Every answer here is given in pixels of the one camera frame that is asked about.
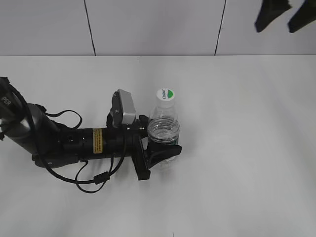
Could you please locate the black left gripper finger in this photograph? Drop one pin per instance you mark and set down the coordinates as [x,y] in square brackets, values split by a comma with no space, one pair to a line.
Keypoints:
[158,152]

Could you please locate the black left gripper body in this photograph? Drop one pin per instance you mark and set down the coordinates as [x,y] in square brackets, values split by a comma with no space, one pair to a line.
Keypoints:
[126,141]

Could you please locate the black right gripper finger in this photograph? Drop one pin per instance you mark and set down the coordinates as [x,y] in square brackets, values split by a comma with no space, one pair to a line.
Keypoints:
[269,11]
[305,15]

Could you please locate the clear plastic water bottle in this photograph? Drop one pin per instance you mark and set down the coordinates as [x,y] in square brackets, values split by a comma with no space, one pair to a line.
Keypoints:
[163,126]

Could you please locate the white bottle cap green logo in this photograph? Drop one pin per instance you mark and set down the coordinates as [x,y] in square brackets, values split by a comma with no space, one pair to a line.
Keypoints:
[165,98]

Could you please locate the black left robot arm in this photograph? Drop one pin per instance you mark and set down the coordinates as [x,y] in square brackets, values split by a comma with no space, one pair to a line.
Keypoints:
[53,145]

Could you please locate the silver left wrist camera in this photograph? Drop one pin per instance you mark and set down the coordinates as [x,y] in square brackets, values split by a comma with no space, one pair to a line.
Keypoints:
[122,111]

